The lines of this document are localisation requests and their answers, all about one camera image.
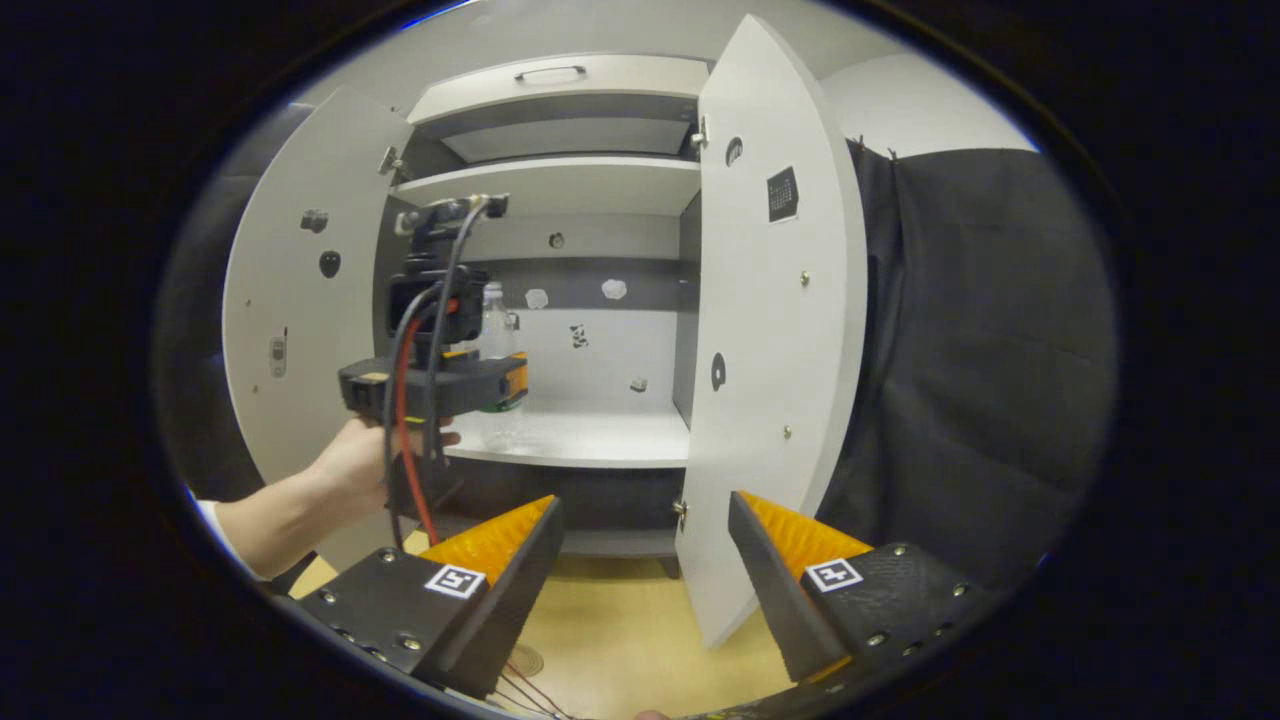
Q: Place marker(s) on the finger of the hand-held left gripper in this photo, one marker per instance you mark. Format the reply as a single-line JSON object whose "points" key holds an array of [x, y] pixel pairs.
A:
{"points": [[515, 380]]}

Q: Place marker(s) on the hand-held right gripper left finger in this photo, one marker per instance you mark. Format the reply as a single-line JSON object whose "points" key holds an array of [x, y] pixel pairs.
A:
{"points": [[515, 600]]}

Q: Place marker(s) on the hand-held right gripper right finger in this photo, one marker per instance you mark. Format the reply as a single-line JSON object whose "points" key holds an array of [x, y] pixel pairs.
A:
{"points": [[775, 600]]}

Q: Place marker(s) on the round brown coaster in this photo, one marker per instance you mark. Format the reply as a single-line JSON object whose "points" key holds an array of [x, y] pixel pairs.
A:
{"points": [[527, 660]]}

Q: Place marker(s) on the clear plastic bottle green label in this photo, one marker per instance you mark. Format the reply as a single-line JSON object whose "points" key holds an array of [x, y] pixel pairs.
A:
{"points": [[497, 320]]}

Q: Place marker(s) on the white cabinet door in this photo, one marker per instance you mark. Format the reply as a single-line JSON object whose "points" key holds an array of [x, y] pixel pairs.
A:
{"points": [[770, 350], [300, 300]]}

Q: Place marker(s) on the white and grey cabinet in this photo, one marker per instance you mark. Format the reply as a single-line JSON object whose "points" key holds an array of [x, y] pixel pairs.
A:
{"points": [[580, 185]]}

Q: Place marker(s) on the white cabinet drawer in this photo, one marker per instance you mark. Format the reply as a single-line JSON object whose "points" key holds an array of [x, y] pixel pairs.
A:
{"points": [[600, 85]]}

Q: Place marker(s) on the black backdrop cloth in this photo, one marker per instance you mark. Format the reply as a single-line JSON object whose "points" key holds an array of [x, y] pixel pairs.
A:
{"points": [[980, 350]]}

